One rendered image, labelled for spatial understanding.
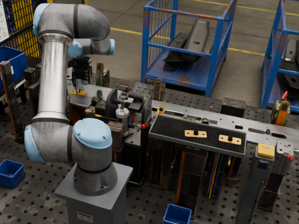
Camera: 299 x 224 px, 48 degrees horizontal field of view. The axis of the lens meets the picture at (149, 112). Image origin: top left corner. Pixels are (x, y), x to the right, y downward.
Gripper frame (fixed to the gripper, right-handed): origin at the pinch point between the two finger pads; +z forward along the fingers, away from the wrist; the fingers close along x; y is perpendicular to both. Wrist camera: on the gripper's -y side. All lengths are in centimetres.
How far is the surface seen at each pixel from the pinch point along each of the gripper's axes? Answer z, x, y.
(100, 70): -5.6, 15.4, 6.8
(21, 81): 0.4, -3.5, -32.3
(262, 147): -14, -33, 94
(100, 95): -0.1, -1.1, 13.8
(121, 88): 3.2, 15.1, 19.5
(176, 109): 2, 4, 54
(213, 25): 102, 424, 33
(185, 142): -14, -41, 66
